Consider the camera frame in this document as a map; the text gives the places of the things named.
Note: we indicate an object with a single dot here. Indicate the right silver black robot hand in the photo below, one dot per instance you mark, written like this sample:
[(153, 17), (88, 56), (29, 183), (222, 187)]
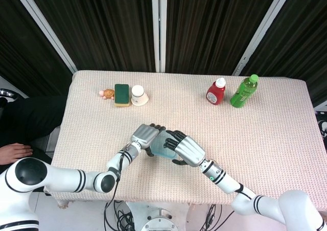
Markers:
[(190, 150)]

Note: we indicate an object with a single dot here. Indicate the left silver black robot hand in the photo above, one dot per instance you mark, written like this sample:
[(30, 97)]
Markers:
[(144, 135)]

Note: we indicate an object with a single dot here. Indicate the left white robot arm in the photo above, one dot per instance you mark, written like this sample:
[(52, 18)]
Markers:
[(64, 180)]

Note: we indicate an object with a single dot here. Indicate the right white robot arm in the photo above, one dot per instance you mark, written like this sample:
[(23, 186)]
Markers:
[(291, 203)]

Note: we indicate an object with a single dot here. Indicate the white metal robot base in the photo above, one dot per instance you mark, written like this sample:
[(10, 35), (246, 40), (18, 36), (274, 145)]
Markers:
[(159, 218)]

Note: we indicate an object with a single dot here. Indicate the person bare hand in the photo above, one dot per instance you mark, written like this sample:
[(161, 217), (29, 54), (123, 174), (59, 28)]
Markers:
[(15, 153)]

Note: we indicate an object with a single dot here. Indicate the white paper cup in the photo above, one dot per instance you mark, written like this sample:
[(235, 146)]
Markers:
[(139, 98)]

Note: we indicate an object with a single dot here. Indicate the beige waffle tablecloth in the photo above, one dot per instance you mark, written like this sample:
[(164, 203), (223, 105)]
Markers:
[(230, 134)]

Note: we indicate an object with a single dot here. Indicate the green yellow sponge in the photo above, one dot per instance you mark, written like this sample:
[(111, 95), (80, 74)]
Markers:
[(121, 93)]

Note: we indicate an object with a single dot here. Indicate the small turtle toy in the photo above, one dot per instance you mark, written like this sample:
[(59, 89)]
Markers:
[(108, 93)]

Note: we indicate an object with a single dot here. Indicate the red ketchup bottle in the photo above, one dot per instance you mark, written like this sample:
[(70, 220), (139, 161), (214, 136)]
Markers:
[(215, 94)]

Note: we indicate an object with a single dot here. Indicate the green tea bottle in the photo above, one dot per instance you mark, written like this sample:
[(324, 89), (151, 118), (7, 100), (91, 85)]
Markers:
[(242, 93)]

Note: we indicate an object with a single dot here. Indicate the dark brown curtain panel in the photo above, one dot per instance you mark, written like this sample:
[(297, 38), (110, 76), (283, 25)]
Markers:
[(301, 36), (212, 26), (18, 44), (102, 26)]

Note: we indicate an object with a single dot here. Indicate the person in black clothes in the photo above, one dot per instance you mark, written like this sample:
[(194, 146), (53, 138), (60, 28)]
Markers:
[(28, 118)]

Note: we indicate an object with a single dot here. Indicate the black white device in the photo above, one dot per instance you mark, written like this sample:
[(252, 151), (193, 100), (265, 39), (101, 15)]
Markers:
[(322, 128)]

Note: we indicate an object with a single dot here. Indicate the chrome chair part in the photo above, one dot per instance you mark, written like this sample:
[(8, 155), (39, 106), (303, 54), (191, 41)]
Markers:
[(7, 92)]

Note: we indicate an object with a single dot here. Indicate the white frame post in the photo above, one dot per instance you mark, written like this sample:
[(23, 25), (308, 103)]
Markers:
[(159, 26), (43, 26), (260, 34)]

